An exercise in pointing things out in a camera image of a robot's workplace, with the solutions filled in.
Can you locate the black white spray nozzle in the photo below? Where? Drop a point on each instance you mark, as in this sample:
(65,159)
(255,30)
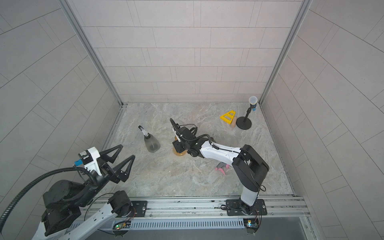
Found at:
(145,133)

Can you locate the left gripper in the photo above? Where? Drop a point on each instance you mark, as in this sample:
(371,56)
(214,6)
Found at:
(114,175)

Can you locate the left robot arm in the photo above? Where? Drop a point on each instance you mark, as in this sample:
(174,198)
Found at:
(64,200)

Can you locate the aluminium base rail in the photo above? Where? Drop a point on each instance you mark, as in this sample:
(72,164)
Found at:
(203,213)

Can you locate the orange plastic bottle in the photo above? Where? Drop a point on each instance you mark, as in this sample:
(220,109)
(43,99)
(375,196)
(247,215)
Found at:
(179,148)

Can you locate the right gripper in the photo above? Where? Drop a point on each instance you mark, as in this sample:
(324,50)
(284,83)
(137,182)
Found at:
(177,145)

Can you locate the yellow triangle block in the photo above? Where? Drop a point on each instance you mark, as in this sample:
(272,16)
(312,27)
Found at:
(228,117)

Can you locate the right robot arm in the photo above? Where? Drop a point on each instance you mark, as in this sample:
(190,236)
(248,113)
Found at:
(249,166)

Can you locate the microphone on black stand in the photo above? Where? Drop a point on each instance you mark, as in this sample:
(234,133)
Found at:
(244,123)

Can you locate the pink grey spray nozzle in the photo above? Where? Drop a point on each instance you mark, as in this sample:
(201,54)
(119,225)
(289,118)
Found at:
(222,167)

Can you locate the grey bottle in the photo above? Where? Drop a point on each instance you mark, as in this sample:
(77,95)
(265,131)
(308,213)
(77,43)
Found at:
(151,143)

